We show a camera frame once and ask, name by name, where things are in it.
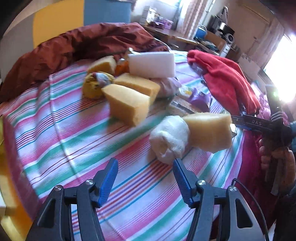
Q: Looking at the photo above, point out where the yellow sponge block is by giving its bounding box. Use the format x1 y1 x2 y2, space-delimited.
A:
183 113 232 153
102 84 150 126
113 73 161 105
87 56 117 75

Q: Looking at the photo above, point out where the yellow sponge front block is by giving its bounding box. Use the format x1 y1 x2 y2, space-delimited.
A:
102 84 150 126

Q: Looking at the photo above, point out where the right hand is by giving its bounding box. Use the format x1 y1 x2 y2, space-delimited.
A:
259 138 295 190

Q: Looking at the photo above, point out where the white rolled sock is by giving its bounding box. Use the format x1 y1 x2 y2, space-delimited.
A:
149 115 190 165

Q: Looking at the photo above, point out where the striped bed sheet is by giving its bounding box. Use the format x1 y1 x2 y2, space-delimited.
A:
0 50 262 241

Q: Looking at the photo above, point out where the clear snack package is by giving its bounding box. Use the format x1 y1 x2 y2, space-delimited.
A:
166 96 199 117

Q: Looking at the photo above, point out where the red fleece garment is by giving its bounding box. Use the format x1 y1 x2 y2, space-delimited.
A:
187 50 260 115

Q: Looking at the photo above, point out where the purple wrapper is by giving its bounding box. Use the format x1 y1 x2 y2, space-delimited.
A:
188 89 212 112

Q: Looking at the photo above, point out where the yellow green snack packet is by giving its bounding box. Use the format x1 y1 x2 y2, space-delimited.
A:
177 85 194 98

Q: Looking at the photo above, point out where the pink plastic bag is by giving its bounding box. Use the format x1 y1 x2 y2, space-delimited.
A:
151 77 182 98

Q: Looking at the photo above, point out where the yellow patterned sock ball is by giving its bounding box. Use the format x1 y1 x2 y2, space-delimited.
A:
82 72 115 100

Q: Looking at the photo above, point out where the cardboard box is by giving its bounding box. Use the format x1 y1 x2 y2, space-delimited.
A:
205 31 226 52

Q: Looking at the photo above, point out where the orange snack packet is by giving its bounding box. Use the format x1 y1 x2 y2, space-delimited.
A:
114 58 130 76

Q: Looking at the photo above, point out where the yellow sponge back block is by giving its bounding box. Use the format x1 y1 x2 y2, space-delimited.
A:
87 56 117 75

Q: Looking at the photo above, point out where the white foam block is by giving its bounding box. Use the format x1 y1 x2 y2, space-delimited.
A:
128 52 176 79

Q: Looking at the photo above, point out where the blue bucket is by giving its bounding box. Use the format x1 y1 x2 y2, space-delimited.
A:
195 25 208 39

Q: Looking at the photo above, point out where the wooden desk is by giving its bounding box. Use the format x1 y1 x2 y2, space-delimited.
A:
140 24 223 55

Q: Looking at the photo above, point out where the maroon quilted blanket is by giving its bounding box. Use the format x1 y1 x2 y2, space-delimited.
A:
1 23 168 102

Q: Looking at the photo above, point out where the pink curtain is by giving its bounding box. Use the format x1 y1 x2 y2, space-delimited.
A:
177 0 215 39

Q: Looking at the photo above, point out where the purple desk organizer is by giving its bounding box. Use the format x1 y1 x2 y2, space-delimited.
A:
149 18 173 30

